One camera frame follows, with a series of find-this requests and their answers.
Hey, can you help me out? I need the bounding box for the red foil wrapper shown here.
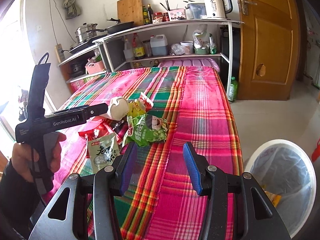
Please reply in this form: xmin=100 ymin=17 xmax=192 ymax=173
xmin=78 ymin=119 xmax=128 ymax=143

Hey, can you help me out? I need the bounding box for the white paper cup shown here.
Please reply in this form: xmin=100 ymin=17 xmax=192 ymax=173
xmin=100 ymin=96 xmax=129 ymax=121

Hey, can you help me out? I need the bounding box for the white green noodle packet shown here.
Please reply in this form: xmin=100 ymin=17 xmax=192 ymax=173
xmin=87 ymin=133 xmax=120 ymax=173

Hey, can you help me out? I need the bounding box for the green snack bag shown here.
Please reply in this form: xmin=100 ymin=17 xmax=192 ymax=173
xmin=122 ymin=113 xmax=169 ymax=147

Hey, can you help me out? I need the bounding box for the white trash bin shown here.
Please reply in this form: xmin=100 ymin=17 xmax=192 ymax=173
xmin=245 ymin=139 xmax=317 ymax=238

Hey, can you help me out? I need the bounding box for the person's left hand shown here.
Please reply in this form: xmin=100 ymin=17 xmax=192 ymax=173
xmin=11 ymin=132 xmax=66 ymax=183

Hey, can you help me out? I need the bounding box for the pink plastic basket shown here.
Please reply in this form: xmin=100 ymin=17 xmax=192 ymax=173
xmin=85 ymin=61 xmax=106 ymax=74

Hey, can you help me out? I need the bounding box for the small yellow snack packet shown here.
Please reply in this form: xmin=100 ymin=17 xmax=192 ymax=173
xmin=127 ymin=93 xmax=153 ymax=117

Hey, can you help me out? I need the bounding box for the pink plaid tablecloth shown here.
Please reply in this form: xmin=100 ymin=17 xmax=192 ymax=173
xmin=41 ymin=65 xmax=245 ymax=240

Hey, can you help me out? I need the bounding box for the dark sauce bottle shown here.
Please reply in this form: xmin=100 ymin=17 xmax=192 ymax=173
xmin=132 ymin=33 xmax=145 ymax=60

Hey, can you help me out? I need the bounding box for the steel steamer pot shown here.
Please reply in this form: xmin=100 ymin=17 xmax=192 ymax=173
xmin=75 ymin=23 xmax=98 ymax=44

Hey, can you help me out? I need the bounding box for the black frying pan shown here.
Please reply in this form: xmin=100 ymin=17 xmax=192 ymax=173
xmin=86 ymin=18 xmax=134 ymax=34

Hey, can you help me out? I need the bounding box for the green plastic bottle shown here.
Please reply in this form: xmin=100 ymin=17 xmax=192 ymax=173
xmin=228 ymin=77 xmax=238 ymax=102

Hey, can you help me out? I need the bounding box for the white oil jug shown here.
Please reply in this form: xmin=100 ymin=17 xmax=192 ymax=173
xmin=150 ymin=34 xmax=169 ymax=56

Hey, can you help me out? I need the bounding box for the bamboo cutting board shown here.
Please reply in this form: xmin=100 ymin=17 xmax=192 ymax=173
xmin=117 ymin=0 xmax=144 ymax=26

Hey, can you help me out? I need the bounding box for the pink plastic tray lid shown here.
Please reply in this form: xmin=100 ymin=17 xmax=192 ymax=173
xmin=158 ymin=58 xmax=220 ymax=73

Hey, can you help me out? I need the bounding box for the pink utensil holder box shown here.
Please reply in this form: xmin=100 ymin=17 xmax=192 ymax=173
xmin=168 ymin=8 xmax=187 ymax=21

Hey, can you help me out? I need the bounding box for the white metal shelf rack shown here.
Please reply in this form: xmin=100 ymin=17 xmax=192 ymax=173
xmin=58 ymin=19 xmax=243 ymax=88

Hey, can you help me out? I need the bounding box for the clear plastic storage box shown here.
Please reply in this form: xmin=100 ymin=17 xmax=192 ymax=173
xmin=186 ymin=2 xmax=207 ymax=19

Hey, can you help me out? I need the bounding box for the brown wooden door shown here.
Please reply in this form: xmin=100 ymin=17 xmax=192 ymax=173
xmin=238 ymin=0 xmax=300 ymax=100

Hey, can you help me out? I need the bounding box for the white electric kettle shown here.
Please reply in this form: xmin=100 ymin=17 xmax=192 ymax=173
xmin=204 ymin=0 xmax=233 ymax=19

